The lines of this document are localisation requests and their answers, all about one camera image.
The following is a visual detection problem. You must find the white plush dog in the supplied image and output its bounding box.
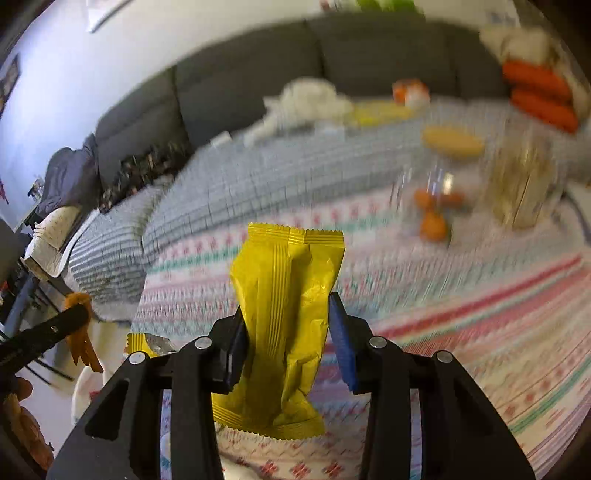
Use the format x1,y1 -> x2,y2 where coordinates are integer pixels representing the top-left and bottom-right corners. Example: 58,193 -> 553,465
242,78 -> 356,146

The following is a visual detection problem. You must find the yellow snack wrapper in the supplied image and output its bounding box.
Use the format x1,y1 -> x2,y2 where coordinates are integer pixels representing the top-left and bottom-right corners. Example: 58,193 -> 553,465
211,222 -> 346,439

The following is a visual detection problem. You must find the grey striped bed cover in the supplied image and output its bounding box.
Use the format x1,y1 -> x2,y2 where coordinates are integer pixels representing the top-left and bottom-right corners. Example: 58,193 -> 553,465
69,99 -> 591,319

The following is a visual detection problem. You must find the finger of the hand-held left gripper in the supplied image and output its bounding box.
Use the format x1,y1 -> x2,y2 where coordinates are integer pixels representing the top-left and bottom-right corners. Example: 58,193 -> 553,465
0,302 -> 90,384

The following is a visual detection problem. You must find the dark chair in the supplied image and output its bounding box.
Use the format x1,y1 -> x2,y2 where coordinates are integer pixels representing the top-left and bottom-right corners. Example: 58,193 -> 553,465
0,219 -> 75,384

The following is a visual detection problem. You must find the green plush toy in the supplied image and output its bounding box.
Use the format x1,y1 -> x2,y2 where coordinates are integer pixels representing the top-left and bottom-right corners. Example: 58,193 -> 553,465
355,0 -> 416,12

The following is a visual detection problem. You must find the purple jacket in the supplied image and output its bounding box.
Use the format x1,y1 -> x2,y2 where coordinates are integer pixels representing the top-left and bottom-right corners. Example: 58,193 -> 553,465
34,134 -> 100,220

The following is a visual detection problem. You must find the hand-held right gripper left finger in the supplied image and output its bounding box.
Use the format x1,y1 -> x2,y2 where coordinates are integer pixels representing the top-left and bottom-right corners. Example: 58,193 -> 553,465
46,307 -> 250,480

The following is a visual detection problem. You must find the orange peel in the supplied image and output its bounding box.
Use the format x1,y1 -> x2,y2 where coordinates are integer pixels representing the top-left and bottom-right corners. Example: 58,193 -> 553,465
65,293 -> 105,374

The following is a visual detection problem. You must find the torn yellow wrapper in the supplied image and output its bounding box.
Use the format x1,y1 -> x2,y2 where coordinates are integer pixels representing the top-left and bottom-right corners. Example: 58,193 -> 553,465
126,333 -> 178,360

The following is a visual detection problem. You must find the orange plush toy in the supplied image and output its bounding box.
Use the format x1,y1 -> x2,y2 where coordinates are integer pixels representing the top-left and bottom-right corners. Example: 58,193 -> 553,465
480,25 -> 591,121

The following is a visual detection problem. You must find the plaid shirt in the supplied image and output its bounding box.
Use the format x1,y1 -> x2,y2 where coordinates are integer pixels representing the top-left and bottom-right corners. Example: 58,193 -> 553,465
99,143 -> 195,213

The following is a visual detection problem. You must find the orange cushion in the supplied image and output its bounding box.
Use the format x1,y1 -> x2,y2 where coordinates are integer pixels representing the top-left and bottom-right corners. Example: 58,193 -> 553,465
502,60 -> 573,100
510,89 -> 580,134

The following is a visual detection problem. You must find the clear jar with yellow contents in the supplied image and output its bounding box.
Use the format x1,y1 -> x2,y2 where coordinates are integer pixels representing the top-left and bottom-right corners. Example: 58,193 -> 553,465
485,120 -> 566,232

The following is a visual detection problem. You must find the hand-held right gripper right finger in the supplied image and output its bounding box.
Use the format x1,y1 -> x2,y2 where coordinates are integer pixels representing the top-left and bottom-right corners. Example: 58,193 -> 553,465
328,292 -> 536,480

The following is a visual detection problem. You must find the wall hanging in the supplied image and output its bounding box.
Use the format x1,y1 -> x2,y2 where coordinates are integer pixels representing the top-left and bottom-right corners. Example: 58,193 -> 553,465
0,53 -> 21,121

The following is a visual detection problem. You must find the beige pillow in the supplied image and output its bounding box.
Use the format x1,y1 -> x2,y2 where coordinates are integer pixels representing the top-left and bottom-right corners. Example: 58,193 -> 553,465
34,205 -> 84,252

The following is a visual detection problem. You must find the patterned tablecloth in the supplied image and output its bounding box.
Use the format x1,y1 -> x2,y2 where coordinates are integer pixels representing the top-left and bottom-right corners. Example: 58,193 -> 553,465
134,185 -> 591,480

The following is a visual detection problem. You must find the orange snack bag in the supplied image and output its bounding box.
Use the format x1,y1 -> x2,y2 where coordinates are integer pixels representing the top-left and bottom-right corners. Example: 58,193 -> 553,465
392,79 -> 431,108

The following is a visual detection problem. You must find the grey sofa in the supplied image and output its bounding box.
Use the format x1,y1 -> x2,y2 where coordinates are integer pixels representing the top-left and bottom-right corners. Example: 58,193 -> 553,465
83,9 -> 522,185

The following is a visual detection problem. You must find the clear jar with oranges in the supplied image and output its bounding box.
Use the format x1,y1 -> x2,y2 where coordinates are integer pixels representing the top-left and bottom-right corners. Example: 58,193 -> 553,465
392,124 -> 486,245

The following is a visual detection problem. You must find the person's left hand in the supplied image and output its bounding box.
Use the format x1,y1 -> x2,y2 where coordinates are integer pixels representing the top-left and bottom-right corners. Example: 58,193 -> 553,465
0,376 -> 55,472

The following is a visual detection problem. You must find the white trash bin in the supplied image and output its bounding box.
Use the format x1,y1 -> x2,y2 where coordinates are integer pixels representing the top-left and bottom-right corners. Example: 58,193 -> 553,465
71,318 -> 139,421

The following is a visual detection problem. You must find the yellow book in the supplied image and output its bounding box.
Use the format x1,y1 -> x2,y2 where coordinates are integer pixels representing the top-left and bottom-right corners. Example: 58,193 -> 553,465
351,99 -> 414,127

